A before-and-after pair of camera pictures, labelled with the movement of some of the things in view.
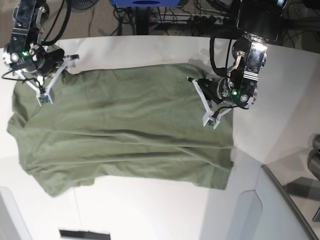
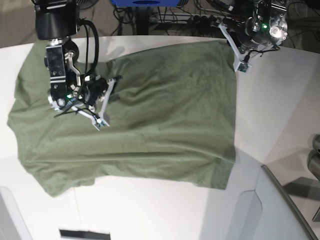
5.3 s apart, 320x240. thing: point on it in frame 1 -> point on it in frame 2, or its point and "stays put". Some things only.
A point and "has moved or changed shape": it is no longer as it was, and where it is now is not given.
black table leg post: [142, 20] stays put
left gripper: [49, 64] -> [97, 91]
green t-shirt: [144, 121] has moved or changed shape
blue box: [146, 3] stays put
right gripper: [209, 89] -> [236, 33]
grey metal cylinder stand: [313, 158] stays put
